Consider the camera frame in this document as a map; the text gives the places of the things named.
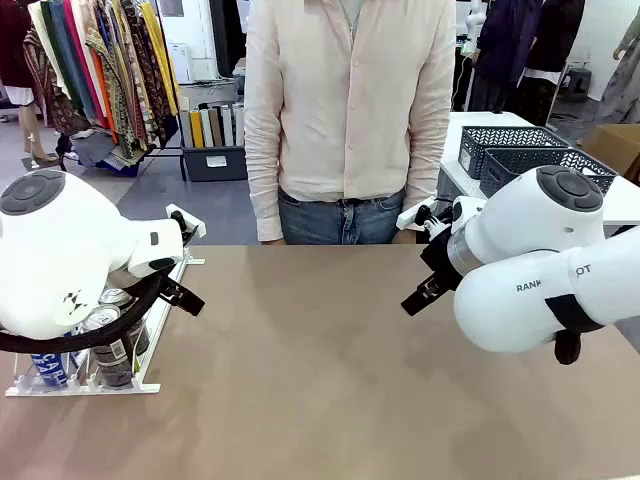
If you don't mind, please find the dark purple coat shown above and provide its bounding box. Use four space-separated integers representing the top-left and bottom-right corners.
473 0 532 85

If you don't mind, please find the black garment on mannequin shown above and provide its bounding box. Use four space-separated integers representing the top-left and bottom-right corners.
504 0 586 126

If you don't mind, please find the yellow hanging garment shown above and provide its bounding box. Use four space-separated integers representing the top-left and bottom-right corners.
139 2 180 117

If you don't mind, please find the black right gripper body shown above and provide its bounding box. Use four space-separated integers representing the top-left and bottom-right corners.
419 232 465 297

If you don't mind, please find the cream hanging garment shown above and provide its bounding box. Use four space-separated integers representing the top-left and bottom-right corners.
27 0 71 101

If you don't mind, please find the light grey sample board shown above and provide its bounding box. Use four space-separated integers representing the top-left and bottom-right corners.
232 103 246 147
219 104 235 147

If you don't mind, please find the brown plaid garment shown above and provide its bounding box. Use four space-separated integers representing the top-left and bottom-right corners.
22 27 91 135

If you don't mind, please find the grey cloth pile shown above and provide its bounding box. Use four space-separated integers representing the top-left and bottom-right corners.
69 128 121 169

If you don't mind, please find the grey stool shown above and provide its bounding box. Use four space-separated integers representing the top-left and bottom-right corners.
567 67 594 104

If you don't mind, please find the grey storage bin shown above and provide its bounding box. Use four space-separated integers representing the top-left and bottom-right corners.
180 144 250 183

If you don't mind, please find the white sample board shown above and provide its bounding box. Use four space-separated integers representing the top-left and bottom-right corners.
199 107 215 148

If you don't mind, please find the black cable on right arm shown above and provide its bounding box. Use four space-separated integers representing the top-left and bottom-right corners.
543 294 607 366

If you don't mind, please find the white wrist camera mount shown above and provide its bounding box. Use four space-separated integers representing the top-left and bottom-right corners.
166 203 207 247
397 196 457 239

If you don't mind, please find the orange hanging garment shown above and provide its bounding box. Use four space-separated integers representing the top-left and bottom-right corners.
89 59 120 146

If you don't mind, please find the cardboard box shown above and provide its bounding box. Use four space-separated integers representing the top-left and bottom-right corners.
581 123 640 177

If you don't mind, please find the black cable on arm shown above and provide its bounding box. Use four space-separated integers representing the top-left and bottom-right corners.
0 272 169 354
543 294 607 366

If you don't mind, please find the clothes rack with colourful garments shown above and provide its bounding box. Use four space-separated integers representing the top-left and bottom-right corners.
27 0 187 181

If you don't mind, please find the brown sample board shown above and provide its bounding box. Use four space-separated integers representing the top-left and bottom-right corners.
208 107 224 148

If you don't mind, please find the white can dispenser rack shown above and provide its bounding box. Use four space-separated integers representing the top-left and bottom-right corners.
4 243 207 399

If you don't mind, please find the white table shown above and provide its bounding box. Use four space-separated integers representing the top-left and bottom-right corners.
437 110 640 226

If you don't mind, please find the teal hanging garment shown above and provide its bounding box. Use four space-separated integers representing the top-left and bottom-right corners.
49 0 96 119

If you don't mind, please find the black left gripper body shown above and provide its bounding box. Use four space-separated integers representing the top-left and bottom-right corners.
158 273 184 302

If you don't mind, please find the grey plastic basket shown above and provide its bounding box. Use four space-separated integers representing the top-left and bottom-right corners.
458 125 571 180
479 147 620 200

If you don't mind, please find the person's left forearm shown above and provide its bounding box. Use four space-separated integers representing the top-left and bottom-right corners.
402 114 442 214

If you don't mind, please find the blue Pocari Sweat can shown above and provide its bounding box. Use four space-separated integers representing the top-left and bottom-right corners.
29 344 70 388

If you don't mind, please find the mannequin in dark red dress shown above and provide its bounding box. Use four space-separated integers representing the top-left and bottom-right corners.
0 0 60 166

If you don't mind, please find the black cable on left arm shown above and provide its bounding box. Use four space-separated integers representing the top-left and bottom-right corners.
0 272 169 354

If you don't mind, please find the person in white shirt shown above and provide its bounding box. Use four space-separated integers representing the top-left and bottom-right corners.
243 0 457 246

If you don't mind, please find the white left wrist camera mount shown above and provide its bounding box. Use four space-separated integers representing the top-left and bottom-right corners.
166 203 207 247

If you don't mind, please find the person's right forearm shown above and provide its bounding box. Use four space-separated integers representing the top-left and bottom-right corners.
244 124 286 244

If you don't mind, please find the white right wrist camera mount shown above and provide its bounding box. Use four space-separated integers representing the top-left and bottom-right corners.
397 196 457 239

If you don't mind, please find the white air purifier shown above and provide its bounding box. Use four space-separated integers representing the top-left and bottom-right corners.
167 42 194 85

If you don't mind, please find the yellow sample board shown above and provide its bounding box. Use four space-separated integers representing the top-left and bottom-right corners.
189 108 205 149

